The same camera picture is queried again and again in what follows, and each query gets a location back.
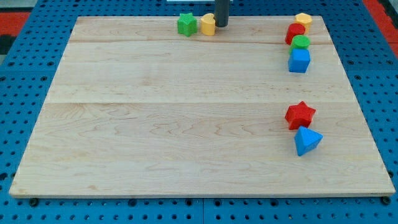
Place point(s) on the red star block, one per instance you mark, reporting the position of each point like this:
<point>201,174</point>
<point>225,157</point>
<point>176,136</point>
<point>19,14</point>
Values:
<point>299,115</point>

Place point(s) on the blue cube block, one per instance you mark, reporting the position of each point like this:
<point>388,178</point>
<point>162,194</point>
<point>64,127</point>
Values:
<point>299,60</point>

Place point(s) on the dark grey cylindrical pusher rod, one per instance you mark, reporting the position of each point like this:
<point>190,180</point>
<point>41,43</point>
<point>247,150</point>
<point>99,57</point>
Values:
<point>221,13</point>

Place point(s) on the light wooden board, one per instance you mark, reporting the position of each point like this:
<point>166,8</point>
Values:
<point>136,110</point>

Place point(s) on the green circle block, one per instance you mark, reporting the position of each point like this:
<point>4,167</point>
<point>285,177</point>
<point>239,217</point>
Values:
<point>299,42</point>

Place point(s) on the yellow heart block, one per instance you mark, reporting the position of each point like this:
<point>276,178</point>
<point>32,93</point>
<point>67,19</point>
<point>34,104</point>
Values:
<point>207,26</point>

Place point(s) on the green star block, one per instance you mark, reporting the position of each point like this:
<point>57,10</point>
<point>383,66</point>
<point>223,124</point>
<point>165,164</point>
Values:
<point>187,24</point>

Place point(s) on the yellow hexagon block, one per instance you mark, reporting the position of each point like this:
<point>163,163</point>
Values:
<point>305,20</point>

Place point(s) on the red cylinder block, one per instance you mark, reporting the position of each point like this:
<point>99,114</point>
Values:
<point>293,30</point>

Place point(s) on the blue triangle block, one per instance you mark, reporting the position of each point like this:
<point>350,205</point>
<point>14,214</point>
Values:
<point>306,140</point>

